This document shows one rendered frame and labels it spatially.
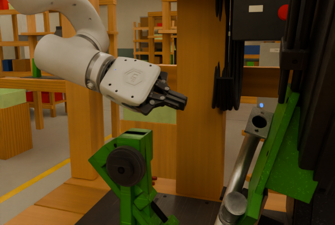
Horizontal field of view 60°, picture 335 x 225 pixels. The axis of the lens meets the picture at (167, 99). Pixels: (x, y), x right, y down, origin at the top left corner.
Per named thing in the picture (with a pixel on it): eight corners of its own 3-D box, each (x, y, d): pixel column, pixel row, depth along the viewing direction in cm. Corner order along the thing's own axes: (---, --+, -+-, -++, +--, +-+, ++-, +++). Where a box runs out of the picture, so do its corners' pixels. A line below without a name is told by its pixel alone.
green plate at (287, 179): (298, 236, 45) (354, 110, 39) (245, 214, 47) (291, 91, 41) (291, 199, 56) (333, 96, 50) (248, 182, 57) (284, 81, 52)
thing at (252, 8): (310, 40, 63) (317, -34, 61) (231, 40, 68) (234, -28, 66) (302, 41, 75) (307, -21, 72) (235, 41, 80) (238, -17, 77)
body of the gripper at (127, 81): (88, 82, 56) (141, 102, 54) (114, 45, 61) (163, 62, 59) (96, 102, 62) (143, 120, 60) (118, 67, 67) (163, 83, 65)
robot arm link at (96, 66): (80, 75, 56) (93, 80, 56) (102, 43, 60) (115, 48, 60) (89, 98, 63) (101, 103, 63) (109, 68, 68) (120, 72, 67)
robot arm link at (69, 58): (109, 71, 68) (87, 97, 62) (62, 53, 71) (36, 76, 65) (107, 42, 62) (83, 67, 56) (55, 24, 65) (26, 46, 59)
